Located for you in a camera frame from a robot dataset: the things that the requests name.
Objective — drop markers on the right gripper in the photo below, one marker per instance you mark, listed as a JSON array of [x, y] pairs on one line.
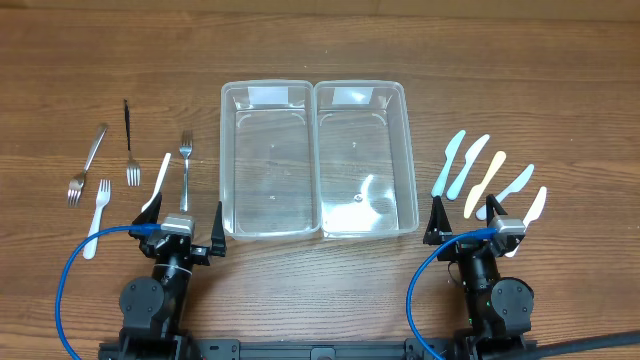
[[470, 246]]

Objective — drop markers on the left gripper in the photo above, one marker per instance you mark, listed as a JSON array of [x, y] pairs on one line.
[[176, 245]]

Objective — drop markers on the pale grey plastic knife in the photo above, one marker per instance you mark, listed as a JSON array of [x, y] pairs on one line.
[[514, 187]]

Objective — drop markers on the light blue plastic knife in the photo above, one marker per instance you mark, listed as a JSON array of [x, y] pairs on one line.
[[470, 156]]

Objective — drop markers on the mint green plastic knife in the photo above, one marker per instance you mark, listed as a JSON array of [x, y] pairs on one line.
[[450, 152]]

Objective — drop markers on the yellow plastic knife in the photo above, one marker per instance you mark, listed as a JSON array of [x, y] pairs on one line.
[[477, 190]]

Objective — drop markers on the white plastic fork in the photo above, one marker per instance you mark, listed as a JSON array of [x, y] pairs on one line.
[[102, 199], [159, 180]]

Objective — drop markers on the white plastic knife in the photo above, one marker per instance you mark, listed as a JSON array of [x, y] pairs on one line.
[[537, 206]]

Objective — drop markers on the silver metal fork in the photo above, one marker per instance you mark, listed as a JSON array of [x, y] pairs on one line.
[[185, 150]]

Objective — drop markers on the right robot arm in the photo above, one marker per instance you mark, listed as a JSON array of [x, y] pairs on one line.
[[499, 308]]

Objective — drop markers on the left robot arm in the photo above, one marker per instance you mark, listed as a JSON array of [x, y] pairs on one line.
[[152, 306]]

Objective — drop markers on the right clear plastic container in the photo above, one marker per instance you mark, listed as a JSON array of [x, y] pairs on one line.
[[367, 174]]

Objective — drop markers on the clear plastic container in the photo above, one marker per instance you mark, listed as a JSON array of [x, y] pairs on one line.
[[268, 171], [367, 174]]

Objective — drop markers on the left clear plastic container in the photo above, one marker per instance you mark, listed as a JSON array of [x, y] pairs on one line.
[[268, 171]]

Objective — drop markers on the silver fork far left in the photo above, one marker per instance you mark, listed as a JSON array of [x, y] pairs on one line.
[[77, 183]]

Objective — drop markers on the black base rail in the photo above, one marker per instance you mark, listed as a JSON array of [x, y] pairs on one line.
[[233, 349]]

